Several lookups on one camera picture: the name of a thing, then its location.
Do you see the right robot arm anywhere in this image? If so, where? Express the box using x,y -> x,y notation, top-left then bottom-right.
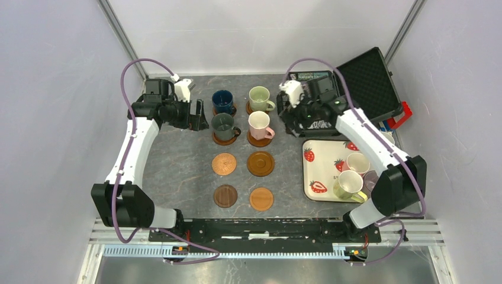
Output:
332,75 -> 427,241

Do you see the wooden coaster one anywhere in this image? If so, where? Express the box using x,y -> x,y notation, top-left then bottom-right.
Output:
213,106 -> 237,117

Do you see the light blue mug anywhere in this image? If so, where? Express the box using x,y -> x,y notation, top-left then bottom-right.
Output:
381,131 -> 395,145

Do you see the dark blue mug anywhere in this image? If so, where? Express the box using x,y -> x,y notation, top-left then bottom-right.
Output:
212,90 -> 236,115

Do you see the wooden coaster five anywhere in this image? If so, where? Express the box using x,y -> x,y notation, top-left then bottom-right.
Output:
212,132 -> 238,146

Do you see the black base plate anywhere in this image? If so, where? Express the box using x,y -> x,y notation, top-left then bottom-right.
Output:
171,218 -> 382,253

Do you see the yellow green mug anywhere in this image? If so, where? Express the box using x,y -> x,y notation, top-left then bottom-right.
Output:
333,170 -> 368,203

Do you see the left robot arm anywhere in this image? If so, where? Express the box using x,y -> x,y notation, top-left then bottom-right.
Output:
91,78 -> 209,241

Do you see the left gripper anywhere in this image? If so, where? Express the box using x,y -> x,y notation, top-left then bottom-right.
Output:
163,96 -> 209,131

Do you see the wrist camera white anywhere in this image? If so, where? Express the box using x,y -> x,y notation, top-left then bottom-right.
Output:
174,79 -> 195,102
279,80 -> 304,108

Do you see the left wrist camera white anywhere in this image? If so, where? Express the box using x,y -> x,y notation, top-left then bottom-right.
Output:
174,79 -> 195,102

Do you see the grey green mug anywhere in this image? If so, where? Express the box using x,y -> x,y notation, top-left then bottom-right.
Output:
211,114 -> 242,140

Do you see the mauve mug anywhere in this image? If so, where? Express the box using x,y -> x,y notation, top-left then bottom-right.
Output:
363,170 -> 379,194

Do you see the orange coaster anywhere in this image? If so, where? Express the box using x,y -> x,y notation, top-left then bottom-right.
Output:
249,188 -> 274,211

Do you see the white serving tray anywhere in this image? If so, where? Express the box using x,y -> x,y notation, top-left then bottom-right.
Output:
302,139 -> 359,204

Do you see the light cork coaster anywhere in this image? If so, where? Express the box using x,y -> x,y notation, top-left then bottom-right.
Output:
211,153 -> 237,176

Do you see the wooden coaster three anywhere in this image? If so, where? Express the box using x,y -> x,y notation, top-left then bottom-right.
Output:
246,130 -> 272,147

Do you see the black poker chip case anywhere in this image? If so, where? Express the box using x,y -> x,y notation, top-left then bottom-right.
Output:
276,47 -> 405,137

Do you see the dark walnut coaster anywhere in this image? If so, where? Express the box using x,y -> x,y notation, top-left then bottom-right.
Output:
213,185 -> 238,208

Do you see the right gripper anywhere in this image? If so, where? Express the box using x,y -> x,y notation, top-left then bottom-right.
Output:
280,88 -> 321,137

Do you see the red plastic block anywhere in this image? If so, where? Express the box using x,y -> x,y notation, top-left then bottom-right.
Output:
386,101 -> 413,131

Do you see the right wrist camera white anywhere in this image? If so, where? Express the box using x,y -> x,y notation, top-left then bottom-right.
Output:
279,80 -> 304,108

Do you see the light green mug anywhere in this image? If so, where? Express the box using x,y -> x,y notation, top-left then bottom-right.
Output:
249,86 -> 276,112

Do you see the wooden coaster two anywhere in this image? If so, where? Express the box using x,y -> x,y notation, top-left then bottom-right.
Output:
246,102 -> 269,117

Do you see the aluminium frame rail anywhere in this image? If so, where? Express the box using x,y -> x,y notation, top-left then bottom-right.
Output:
89,220 -> 445,260

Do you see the wooden coaster four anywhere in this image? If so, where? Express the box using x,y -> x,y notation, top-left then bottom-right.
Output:
246,151 -> 275,177

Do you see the peach pink mug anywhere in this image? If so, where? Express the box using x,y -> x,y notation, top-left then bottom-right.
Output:
342,153 -> 371,176

